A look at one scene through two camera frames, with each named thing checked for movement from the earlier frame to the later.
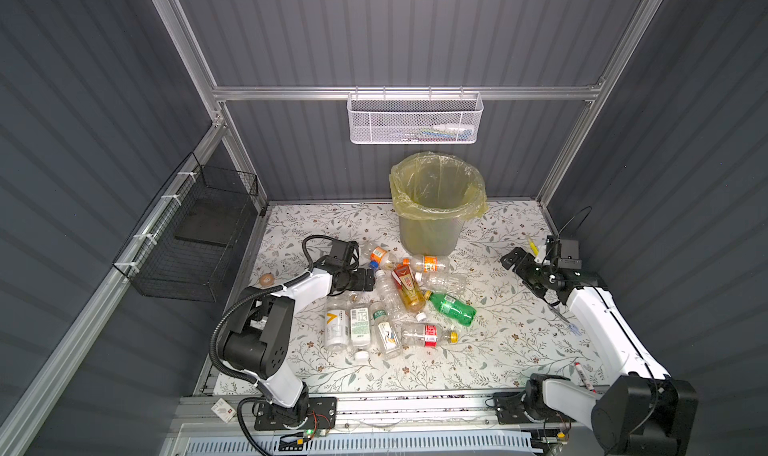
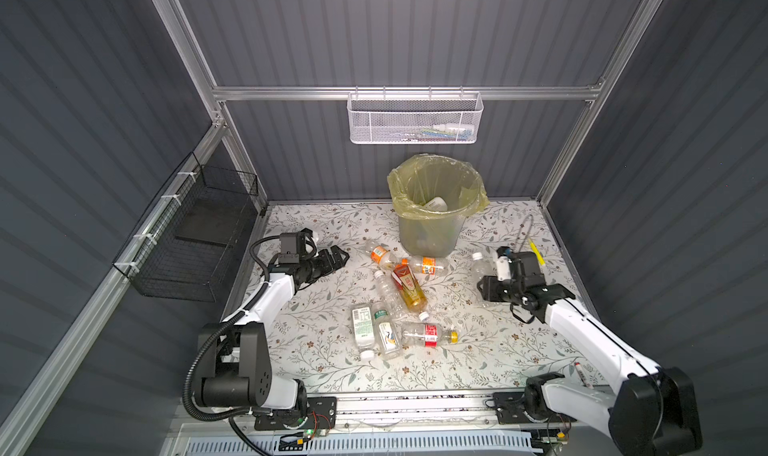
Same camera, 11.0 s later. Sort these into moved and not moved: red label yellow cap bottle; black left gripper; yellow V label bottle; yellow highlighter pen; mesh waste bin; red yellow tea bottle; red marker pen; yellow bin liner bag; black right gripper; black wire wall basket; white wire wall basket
Moved: black left gripper; black right gripper; yellow V label bottle
Not moved: red label yellow cap bottle; yellow highlighter pen; black wire wall basket; white wire wall basket; red yellow tea bottle; red marker pen; mesh waste bin; yellow bin liner bag
